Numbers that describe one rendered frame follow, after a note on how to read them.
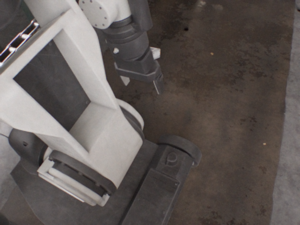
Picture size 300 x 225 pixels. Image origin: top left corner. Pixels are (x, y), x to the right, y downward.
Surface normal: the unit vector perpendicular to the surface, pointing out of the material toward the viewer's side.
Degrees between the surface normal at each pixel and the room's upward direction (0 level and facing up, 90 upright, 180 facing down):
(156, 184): 0
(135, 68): 90
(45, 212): 0
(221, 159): 0
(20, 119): 68
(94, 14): 90
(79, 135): 10
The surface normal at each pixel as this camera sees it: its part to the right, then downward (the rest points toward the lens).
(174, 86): -0.02, -0.51
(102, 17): -0.44, 0.77
